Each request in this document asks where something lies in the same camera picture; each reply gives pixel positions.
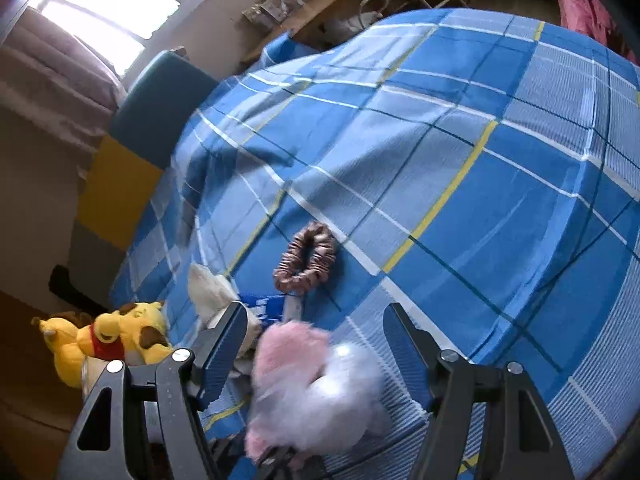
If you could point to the red blanket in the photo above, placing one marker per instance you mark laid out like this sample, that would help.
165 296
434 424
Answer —
585 0

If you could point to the silver tin can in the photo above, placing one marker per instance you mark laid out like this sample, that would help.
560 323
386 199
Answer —
95 372

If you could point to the wooden desk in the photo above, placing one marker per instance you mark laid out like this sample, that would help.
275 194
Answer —
320 0

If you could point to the yellow bear plush red shirt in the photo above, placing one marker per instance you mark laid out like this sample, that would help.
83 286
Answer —
107 347

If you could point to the blue plaid bedsheet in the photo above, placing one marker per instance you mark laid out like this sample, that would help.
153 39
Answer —
450 160

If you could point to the wooden wardrobe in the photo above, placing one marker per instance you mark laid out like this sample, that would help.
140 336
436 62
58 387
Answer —
30 400

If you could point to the grey yellow blue headboard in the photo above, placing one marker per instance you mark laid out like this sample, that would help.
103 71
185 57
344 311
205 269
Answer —
160 105

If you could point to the white towel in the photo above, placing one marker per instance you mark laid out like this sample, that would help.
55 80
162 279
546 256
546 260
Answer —
212 292

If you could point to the clear acrylic organizer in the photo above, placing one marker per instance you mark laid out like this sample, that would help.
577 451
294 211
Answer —
272 7

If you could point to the pale patterned curtain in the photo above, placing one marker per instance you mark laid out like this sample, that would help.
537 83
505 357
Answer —
55 90

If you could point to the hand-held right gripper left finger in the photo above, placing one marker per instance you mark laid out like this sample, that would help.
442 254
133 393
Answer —
220 355

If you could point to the yellow giraffe plush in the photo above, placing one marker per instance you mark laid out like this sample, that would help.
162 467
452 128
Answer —
145 325

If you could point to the blue tissue packet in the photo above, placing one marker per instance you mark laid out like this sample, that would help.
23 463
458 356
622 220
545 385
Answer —
265 310

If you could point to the pink white fluffy plush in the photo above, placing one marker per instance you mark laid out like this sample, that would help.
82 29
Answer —
310 390

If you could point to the pink brown scrunchie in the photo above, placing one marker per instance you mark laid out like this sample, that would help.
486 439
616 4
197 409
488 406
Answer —
285 272

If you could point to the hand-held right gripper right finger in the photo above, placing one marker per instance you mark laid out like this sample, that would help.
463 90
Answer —
405 350

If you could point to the window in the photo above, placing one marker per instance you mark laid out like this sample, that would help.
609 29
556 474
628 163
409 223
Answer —
115 5

